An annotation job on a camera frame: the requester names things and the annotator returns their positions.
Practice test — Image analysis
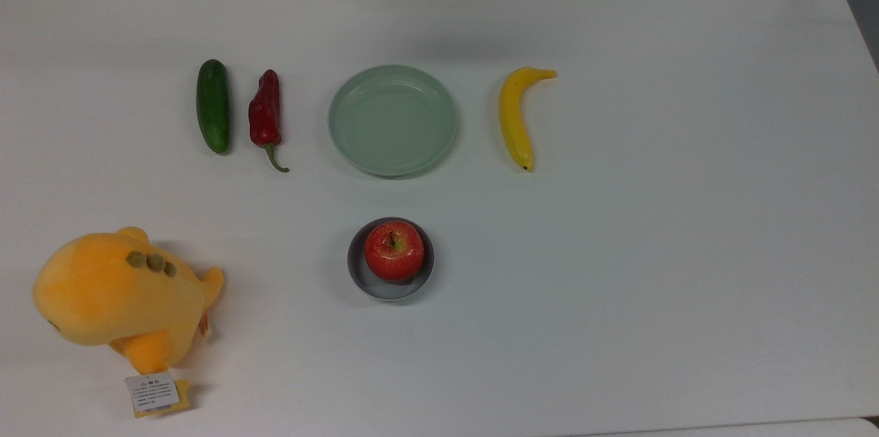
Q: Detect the yellow banana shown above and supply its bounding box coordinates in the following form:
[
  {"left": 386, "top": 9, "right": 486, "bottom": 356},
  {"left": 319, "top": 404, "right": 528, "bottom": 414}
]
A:
[{"left": 498, "top": 66, "right": 558, "bottom": 172}]

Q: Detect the pale green plastic plate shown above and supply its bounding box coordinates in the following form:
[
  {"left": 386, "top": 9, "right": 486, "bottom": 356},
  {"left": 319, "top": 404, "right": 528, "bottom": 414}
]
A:
[{"left": 327, "top": 64, "right": 459, "bottom": 179}]

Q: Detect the red apple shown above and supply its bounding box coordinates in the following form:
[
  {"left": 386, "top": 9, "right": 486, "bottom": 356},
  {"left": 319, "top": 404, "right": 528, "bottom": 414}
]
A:
[{"left": 363, "top": 220, "right": 426, "bottom": 283}]

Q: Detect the grey bowl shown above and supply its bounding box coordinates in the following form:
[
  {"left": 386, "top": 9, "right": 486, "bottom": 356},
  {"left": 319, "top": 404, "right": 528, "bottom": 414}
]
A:
[{"left": 347, "top": 216, "right": 436, "bottom": 302}]

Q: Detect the red chili pepper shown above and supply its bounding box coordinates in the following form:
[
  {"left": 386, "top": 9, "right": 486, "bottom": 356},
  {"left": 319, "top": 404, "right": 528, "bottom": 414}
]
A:
[{"left": 248, "top": 69, "right": 290, "bottom": 174}]

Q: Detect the green cucumber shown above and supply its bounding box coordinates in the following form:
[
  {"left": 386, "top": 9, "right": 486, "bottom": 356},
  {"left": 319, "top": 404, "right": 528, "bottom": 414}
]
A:
[{"left": 196, "top": 58, "right": 231, "bottom": 155}]

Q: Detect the yellow cardboard tag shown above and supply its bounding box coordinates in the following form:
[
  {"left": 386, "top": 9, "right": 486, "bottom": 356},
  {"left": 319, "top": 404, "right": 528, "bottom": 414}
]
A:
[{"left": 133, "top": 378, "right": 194, "bottom": 419}]

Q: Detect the orange plush toy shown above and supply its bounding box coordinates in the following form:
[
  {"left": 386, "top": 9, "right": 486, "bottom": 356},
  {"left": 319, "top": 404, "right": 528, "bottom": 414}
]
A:
[{"left": 32, "top": 226, "right": 226, "bottom": 376}]

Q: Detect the white paper label tag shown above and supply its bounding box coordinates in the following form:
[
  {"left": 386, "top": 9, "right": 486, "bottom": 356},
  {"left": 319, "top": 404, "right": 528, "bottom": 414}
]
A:
[{"left": 124, "top": 372, "right": 181, "bottom": 414}]

